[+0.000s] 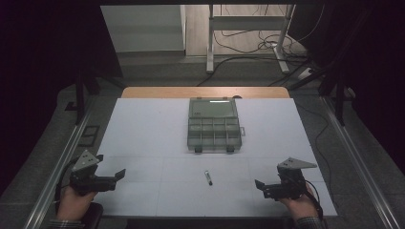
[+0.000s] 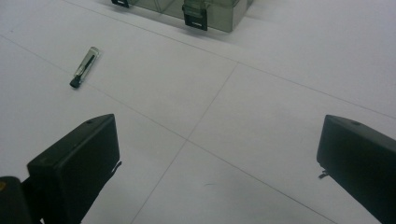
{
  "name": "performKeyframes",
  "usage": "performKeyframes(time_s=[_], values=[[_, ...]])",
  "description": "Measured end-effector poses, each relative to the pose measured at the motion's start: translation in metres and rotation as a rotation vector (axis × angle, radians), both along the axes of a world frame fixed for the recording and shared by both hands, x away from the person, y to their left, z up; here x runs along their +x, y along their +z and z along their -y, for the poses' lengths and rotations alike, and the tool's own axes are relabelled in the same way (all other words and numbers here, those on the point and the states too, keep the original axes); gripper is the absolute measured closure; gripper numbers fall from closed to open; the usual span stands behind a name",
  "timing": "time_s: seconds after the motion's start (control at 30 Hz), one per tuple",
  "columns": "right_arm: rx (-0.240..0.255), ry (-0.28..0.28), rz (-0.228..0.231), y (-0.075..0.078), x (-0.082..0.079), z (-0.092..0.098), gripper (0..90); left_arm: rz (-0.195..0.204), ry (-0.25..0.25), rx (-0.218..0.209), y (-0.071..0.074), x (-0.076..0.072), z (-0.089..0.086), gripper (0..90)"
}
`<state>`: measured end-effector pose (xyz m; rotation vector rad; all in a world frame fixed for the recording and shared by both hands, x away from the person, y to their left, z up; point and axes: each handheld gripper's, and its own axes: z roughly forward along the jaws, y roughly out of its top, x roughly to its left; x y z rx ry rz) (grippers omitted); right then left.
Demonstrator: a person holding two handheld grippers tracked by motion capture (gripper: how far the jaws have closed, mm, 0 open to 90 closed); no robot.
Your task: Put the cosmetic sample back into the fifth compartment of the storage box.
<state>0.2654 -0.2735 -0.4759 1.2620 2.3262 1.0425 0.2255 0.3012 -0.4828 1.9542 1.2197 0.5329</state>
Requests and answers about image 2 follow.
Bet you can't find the black marker pen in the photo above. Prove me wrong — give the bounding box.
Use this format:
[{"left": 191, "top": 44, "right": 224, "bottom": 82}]
[{"left": 69, "top": 46, "right": 101, "bottom": 90}]

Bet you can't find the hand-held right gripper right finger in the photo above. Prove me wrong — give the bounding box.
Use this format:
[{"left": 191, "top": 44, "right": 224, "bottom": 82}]
[{"left": 316, "top": 114, "right": 396, "bottom": 224}]

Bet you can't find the clear storage box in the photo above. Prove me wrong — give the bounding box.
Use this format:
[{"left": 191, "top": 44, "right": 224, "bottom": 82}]
[{"left": 110, "top": 0, "right": 255, "bottom": 34}]

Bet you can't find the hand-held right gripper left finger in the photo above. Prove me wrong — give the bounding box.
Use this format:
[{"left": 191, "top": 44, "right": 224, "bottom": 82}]
[{"left": 26, "top": 113, "right": 122, "bottom": 224}]

